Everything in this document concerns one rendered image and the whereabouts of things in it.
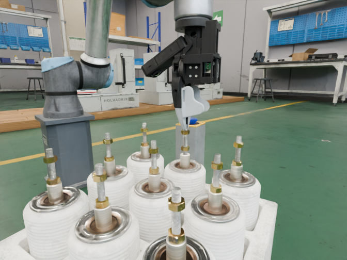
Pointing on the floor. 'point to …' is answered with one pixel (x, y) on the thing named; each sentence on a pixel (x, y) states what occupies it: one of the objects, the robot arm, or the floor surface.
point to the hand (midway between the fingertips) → (182, 122)
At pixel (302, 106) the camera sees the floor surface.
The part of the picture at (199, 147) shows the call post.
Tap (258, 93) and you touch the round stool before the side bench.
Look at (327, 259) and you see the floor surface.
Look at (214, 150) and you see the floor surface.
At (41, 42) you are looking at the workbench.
